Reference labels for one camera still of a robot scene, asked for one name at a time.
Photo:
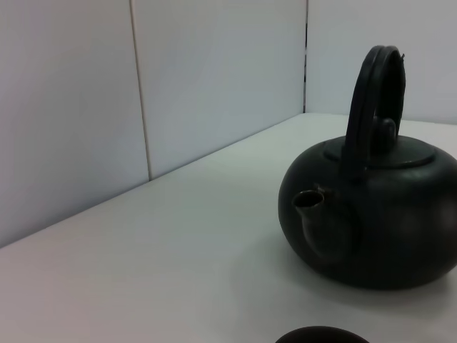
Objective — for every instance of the black round teapot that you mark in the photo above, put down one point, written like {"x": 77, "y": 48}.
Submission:
{"x": 375, "y": 221}

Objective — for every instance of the small dark teacup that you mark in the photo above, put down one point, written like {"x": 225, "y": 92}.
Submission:
{"x": 321, "y": 336}

